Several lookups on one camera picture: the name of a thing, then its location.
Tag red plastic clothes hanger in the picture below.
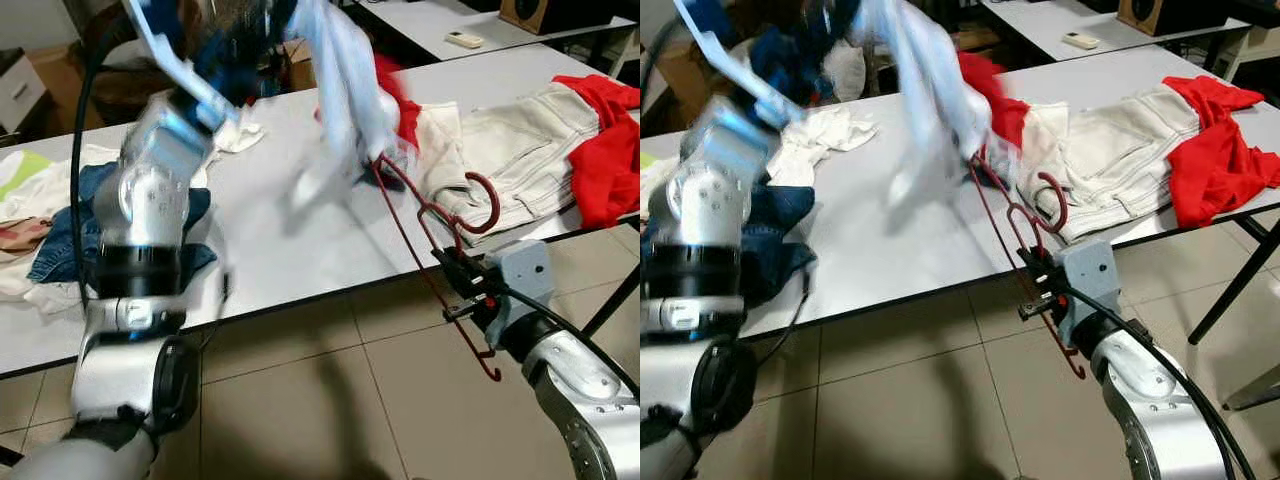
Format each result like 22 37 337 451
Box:
965 150 1089 381
368 152 503 384

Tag white shirt with colourful badges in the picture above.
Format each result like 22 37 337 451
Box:
290 0 421 216
870 0 1001 206

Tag blue denim jeans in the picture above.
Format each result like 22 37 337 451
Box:
28 160 218 288
740 180 819 306

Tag white pillow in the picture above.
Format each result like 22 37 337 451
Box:
822 40 869 103

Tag printed cardboard box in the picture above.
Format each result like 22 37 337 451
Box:
285 40 317 91

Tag cream white cloth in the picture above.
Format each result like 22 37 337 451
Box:
212 105 269 154
775 103 881 186

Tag dark wicker armchair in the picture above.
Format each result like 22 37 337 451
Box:
95 60 176 126

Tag brown cardboard box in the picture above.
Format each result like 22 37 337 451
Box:
25 45 101 136
655 40 721 101

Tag black table leg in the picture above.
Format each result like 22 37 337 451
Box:
1188 215 1280 346
580 262 641 341

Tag white pants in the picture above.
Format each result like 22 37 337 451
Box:
415 82 601 239
1020 85 1201 244

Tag red shirt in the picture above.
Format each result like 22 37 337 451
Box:
553 73 641 231
958 50 1031 151
1160 75 1280 229
372 52 423 149

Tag white rectangular table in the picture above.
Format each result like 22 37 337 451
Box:
975 0 1271 63
345 0 641 63

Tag white drawer unit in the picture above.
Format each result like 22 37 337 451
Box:
0 50 46 133

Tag brown wooden speaker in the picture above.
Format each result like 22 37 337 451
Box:
498 0 583 36
1117 0 1201 36

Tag beige garment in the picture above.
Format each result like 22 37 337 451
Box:
0 215 56 269

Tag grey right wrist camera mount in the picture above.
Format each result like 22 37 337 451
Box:
1060 238 1119 346
485 238 555 351

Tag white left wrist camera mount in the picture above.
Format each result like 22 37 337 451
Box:
672 0 806 126
122 0 216 126

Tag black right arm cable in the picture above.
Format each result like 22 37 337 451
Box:
500 285 641 396
1072 285 1259 480

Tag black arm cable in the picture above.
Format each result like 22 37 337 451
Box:
500 285 641 396
640 15 693 106
1072 285 1259 480
68 8 136 306

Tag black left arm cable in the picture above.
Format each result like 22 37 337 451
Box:
640 15 693 106
68 8 136 306

